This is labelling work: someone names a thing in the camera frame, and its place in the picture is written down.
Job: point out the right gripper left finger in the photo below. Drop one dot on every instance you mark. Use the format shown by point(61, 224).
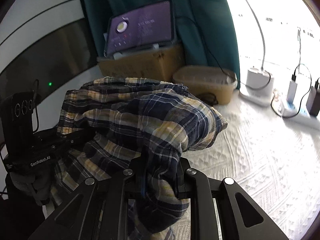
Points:
point(95, 209)

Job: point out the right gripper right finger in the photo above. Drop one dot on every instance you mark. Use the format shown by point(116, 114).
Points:
point(221, 209)

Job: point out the navy yellow plaid pants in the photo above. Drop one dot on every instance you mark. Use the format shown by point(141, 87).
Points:
point(155, 121)

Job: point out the white power strip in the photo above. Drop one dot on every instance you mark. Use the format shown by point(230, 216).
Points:
point(289, 111)

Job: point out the tan oval container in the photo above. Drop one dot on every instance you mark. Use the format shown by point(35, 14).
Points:
point(209, 83)

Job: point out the white desk lamp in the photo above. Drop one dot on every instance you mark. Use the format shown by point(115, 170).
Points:
point(257, 84)

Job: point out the white usb charger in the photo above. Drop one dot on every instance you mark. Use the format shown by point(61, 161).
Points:
point(291, 91)

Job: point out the black power adapter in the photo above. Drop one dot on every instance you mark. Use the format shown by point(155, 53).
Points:
point(313, 101)

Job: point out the brown cardboard box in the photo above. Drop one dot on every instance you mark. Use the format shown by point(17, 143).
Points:
point(153, 64)

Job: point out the tablet with purple screen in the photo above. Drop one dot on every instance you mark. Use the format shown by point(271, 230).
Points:
point(141, 28)

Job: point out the teal curtain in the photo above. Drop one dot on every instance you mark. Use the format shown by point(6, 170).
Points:
point(204, 28)

